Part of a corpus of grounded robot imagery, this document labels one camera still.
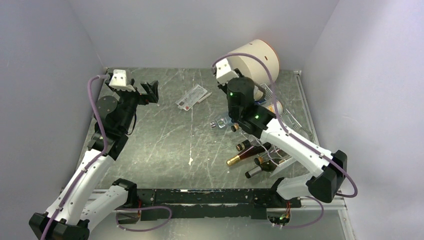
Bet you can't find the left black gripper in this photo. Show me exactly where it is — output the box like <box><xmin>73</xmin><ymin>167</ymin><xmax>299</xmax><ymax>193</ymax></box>
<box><xmin>116</xmin><ymin>78</ymin><xmax>159</xmax><ymax>132</ymax></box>

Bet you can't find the clear bottle black cap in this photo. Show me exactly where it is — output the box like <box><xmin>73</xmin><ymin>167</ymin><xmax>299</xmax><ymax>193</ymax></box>
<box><xmin>230</xmin><ymin>100</ymin><xmax>283</xmax><ymax>132</ymax></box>

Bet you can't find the dark bottle black cap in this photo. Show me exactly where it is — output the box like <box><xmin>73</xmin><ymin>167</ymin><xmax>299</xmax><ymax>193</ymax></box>
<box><xmin>235</xmin><ymin>139</ymin><xmax>267</xmax><ymax>152</ymax></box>

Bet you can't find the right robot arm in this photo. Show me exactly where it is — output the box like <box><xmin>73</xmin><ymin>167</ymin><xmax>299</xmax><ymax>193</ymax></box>
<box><xmin>226</xmin><ymin>77</ymin><xmax>347</xmax><ymax>207</ymax></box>

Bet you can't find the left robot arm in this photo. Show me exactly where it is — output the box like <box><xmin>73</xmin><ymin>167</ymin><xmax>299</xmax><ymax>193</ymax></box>
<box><xmin>29</xmin><ymin>75</ymin><xmax>159</xmax><ymax>240</ymax></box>

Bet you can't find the small clear blue bottle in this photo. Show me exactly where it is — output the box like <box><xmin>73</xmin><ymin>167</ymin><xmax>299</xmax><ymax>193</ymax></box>
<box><xmin>209</xmin><ymin>115</ymin><xmax>234</xmax><ymax>129</ymax></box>

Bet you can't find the red wine bottle gold cap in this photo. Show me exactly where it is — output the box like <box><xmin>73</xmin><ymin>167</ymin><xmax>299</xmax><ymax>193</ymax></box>
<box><xmin>226</xmin><ymin>142</ymin><xmax>272</xmax><ymax>167</ymax></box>

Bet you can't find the paper card packet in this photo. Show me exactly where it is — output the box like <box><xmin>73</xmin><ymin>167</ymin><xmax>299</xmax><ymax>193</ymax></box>
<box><xmin>175</xmin><ymin>84</ymin><xmax>208</xmax><ymax>111</ymax></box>

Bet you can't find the white stick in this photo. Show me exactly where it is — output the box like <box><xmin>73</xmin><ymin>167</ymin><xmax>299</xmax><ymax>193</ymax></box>
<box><xmin>197</xmin><ymin>92</ymin><xmax>212</xmax><ymax>104</ymax></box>

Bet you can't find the cream cylindrical container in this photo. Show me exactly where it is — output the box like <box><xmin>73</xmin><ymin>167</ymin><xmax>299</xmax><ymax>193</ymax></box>
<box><xmin>226</xmin><ymin>39</ymin><xmax>280</xmax><ymax>102</ymax></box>

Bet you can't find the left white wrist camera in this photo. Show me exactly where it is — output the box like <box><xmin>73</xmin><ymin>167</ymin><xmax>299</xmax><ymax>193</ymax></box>
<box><xmin>108</xmin><ymin>69</ymin><xmax>136</xmax><ymax>92</ymax></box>

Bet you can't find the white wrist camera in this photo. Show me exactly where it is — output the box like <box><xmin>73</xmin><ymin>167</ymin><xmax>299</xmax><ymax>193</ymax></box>
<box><xmin>108</xmin><ymin>69</ymin><xmax>136</xmax><ymax>92</ymax></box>
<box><xmin>215</xmin><ymin>58</ymin><xmax>240</xmax><ymax>85</ymax></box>

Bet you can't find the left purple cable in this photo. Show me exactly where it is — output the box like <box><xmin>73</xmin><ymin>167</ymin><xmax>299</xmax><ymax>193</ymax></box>
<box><xmin>39</xmin><ymin>74</ymin><xmax>112</xmax><ymax>240</ymax></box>

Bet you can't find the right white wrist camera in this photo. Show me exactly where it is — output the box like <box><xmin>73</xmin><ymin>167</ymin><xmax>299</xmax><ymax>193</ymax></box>
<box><xmin>215</xmin><ymin>58</ymin><xmax>240</xmax><ymax>85</ymax></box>

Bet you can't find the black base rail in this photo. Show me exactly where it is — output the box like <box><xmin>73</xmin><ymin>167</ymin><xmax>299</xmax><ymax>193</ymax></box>
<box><xmin>120</xmin><ymin>188</ymin><xmax>301</xmax><ymax>221</ymax></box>

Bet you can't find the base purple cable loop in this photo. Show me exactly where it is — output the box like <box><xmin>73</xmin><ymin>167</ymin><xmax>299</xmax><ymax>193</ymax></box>
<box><xmin>115</xmin><ymin>205</ymin><xmax>173</xmax><ymax>233</ymax></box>

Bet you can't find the white wire wine rack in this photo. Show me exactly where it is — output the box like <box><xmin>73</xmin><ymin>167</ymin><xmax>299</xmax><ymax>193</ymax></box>
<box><xmin>238</xmin><ymin>82</ymin><xmax>316</xmax><ymax>178</ymax></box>

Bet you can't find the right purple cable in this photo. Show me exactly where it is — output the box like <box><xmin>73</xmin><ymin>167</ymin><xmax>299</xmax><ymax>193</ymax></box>
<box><xmin>211</xmin><ymin>52</ymin><xmax>359</xmax><ymax>199</ymax></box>

